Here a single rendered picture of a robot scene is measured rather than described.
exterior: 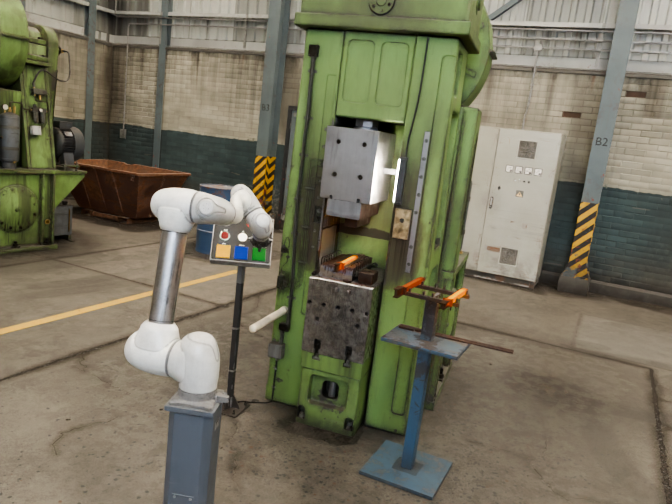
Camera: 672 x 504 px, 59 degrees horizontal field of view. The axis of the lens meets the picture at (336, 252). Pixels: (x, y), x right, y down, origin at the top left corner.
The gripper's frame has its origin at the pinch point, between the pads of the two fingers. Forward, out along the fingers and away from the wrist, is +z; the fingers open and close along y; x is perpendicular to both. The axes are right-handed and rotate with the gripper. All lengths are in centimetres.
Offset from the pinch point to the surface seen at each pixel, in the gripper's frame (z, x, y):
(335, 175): -11, 42, 38
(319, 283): 14.3, -13.5, 35.5
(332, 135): -21, 62, 34
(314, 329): 28, -37, 36
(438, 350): -29, -54, 91
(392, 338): -18, -48, 71
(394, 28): -53, 112, 60
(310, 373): 42, -61, 36
